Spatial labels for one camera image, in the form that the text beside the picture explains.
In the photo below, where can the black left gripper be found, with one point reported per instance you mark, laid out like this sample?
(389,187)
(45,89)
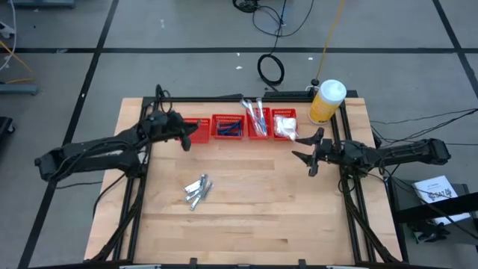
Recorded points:
(174,127)

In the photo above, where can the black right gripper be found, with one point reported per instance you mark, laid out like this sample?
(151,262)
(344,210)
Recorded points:
(330,151)

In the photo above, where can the cotton pads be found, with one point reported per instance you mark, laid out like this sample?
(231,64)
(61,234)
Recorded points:
(282,125)
(293,132)

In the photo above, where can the blue disposable razor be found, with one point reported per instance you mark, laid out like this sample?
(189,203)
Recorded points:
(229,134)
(233,126)
(221,129)
(228,130)

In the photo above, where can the silver metal nail clipper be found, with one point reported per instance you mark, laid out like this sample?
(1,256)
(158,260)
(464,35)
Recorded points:
(196,203)
(207,189)
(203,182)
(192,187)
(192,195)

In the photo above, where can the bagged blue white toothbrush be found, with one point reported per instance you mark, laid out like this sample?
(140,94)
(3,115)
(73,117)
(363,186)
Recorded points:
(257,125)
(260,112)
(248,110)

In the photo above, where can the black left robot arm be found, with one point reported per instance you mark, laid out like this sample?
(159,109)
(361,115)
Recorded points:
(93,153)

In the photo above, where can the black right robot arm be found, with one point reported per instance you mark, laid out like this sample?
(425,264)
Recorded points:
(407,151)

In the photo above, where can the red plastic mesh basket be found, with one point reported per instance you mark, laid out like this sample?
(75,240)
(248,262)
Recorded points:
(228,117)
(203,136)
(284,111)
(249,132)

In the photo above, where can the yellow bottle with white cap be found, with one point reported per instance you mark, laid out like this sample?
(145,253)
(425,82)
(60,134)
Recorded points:
(325,104)

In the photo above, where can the black side cart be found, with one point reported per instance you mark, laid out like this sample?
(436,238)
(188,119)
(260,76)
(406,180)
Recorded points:
(403,198)

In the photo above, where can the black table edge clamp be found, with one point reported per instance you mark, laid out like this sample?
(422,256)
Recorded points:
(302,263)
(193,263)

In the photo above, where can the white printed booklet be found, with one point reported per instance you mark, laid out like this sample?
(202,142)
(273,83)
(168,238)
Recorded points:
(433,185)

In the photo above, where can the black clamp tool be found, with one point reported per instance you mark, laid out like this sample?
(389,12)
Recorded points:
(429,231)

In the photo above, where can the black equipment foot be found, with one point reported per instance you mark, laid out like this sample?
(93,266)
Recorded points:
(4,129)

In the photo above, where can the small white object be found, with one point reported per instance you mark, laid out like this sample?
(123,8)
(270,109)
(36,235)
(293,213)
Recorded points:
(5,30)

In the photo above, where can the black metal table frame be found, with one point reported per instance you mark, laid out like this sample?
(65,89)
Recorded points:
(224,99)

